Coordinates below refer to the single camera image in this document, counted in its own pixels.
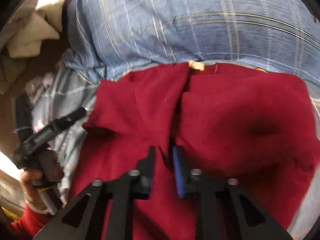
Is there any red knit garment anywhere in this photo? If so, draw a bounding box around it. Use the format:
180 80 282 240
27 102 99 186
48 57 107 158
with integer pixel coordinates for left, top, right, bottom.
69 63 319 239

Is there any left hand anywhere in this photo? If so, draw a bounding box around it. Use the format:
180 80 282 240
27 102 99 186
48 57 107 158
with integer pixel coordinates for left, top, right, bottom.
20 168 47 211

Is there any blue plaid pillow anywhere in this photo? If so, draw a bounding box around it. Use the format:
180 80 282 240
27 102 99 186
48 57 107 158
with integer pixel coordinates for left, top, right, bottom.
62 0 319 85

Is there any grey patterned bed sheet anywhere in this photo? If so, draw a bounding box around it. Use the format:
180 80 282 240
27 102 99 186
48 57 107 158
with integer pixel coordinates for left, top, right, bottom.
33 64 99 202

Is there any beige crumpled cloth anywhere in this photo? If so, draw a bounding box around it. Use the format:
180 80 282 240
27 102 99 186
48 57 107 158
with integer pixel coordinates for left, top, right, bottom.
0 0 66 93

